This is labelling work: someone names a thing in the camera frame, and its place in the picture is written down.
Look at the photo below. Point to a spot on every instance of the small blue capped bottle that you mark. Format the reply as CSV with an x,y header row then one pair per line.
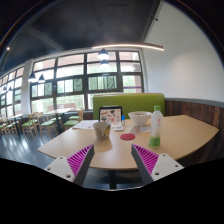
x,y
123,120

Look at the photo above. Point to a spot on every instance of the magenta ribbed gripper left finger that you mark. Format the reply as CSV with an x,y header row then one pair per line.
x,y
73,168

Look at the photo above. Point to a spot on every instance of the black framed menu stand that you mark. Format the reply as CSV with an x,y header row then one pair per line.
x,y
111,114

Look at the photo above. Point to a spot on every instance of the red round coaster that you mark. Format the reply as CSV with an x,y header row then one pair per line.
x,y
127,136

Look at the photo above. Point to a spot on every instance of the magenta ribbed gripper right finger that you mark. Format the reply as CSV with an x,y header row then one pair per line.
x,y
152,166

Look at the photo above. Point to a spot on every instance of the small white card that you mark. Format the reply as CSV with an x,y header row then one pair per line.
x,y
119,128

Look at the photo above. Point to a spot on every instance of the white paper sheet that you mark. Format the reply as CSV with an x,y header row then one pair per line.
x,y
85,124

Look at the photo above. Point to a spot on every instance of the grey mug with yellow print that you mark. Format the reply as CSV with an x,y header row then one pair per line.
x,y
102,130

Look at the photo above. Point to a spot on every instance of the green upholstered bench sofa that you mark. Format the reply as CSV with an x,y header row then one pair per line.
x,y
129,102

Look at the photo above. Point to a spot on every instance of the long linear ceiling light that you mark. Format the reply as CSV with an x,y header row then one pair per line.
x,y
131,45

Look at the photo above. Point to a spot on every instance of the clear bottle with green label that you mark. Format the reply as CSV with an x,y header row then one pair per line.
x,y
156,125

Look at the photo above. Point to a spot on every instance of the white ceramic bowl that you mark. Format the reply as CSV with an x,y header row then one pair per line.
x,y
139,117

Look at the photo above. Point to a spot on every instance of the wooden chair green seat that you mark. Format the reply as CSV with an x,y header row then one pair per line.
x,y
45,126
74,120
30,125

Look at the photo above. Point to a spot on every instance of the dark pendant lamp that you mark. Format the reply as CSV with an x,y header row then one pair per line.
x,y
32,77
103,55

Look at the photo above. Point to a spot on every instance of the background wooden dining table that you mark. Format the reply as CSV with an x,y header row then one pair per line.
x,y
58,113

